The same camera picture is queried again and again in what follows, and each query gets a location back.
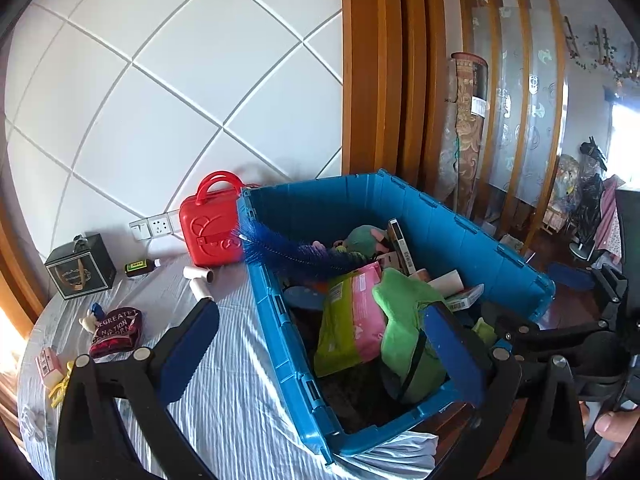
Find wooden column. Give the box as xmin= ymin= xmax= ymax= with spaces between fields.
xmin=341 ymin=0 xmax=448 ymax=196

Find green and pink snack bag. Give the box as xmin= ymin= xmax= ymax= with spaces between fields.
xmin=314 ymin=261 xmax=396 ymax=378

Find wooden frame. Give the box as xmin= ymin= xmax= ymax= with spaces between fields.
xmin=0 ymin=200 xmax=48 ymax=326

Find pink pig plush toy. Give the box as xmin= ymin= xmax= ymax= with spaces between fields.
xmin=312 ymin=225 xmax=396 ymax=261

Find blue plastic crate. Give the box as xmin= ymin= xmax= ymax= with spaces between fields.
xmin=236 ymin=169 xmax=557 ymax=468

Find grey paper roll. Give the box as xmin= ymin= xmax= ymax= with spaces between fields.
xmin=425 ymin=268 xmax=465 ymax=296

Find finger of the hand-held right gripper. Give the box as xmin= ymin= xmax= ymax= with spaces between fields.
xmin=482 ymin=310 xmax=621 ymax=378
xmin=547 ymin=260 xmax=628 ymax=318

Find red plastic suitcase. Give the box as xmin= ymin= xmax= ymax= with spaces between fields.
xmin=179 ymin=171 xmax=247 ymax=268

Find hanging vine decoration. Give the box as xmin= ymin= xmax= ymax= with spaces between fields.
xmin=562 ymin=15 xmax=640 ymax=86

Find red and green medicine box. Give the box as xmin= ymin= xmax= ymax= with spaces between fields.
xmin=445 ymin=284 xmax=486 ymax=311

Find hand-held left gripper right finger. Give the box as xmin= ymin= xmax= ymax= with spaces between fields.
xmin=422 ymin=302 xmax=587 ymax=480

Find rolled patterned rug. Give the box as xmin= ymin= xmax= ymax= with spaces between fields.
xmin=439 ymin=51 xmax=490 ymax=211

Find dark blue bottle brush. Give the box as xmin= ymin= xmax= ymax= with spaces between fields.
xmin=231 ymin=222 xmax=371 ymax=283

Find brown glass bottle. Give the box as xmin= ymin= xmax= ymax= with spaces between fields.
xmin=125 ymin=257 xmax=162 ymax=279

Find wooden slat glass partition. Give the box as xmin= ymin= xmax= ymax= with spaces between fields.
xmin=452 ymin=0 xmax=568 ymax=256

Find green cloth bib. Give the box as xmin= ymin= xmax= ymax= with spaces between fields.
xmin=372 ymin=267 xmax=451 ymax=403

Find yellow and black medicine box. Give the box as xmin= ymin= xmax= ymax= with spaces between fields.
xmin=387 ymin=218 xmax=418 ymax=276

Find small white rabbit toy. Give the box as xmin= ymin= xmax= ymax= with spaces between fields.
xmin=80 ymin=302 xmax=106 ymax=333

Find pink patterned cloth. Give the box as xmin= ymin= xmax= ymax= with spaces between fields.
xmin=597 ymin=175 xmax=623 ymax=256

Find yellow cord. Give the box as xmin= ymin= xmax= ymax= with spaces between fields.
xmin=49 ymin=360 xmax=76 ymax=406

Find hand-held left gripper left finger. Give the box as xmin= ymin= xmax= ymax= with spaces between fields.
xmin=54 ymin=297 xmax=221 ymax=480

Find person's right hand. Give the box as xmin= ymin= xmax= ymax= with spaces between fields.
xmin=595 ymin=410 xmax=640 ymax=446

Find black plastic bag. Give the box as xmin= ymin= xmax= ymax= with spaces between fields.
xmin=570 ymin=172 xmax=606 ymax=241

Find pink and white small box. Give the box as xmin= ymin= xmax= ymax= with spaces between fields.
xmin=36 ymin=346 xmax=60 ymax=378

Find dark gift box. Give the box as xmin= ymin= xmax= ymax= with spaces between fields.
xmin=44 ymin=234 xmax=117 ymax=301

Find light blue whale-shaped brush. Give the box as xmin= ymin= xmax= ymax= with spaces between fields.
xmin=285 ymin=284 xmax=331 ymax=311

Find maroon printed pouch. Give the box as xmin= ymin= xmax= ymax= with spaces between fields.
xmin=89 ymin=307 xmax=143 ymax=359

